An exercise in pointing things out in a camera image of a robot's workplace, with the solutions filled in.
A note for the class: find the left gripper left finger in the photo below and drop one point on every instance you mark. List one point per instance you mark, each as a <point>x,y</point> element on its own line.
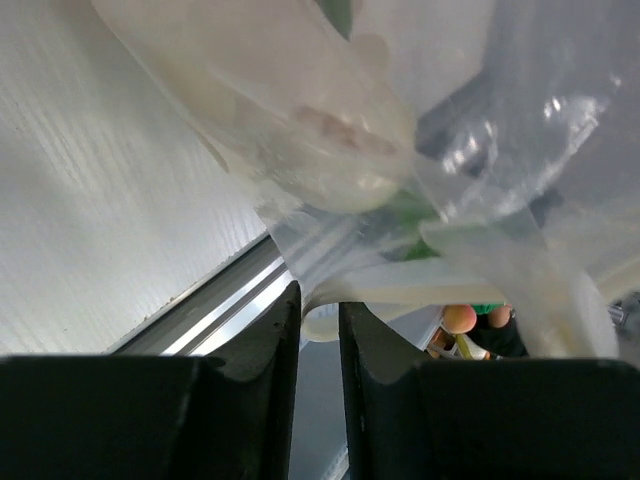
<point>225,415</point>

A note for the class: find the clear zip top bag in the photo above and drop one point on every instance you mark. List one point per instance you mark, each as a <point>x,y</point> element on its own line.
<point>525,154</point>

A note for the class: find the aluminium mounting rail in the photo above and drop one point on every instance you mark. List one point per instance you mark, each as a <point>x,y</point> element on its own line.
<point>211,314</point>

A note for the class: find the white toy radish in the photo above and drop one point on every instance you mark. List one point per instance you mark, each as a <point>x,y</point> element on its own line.
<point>309,110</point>

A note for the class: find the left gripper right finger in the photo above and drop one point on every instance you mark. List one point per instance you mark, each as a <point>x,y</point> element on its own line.
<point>410,416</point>

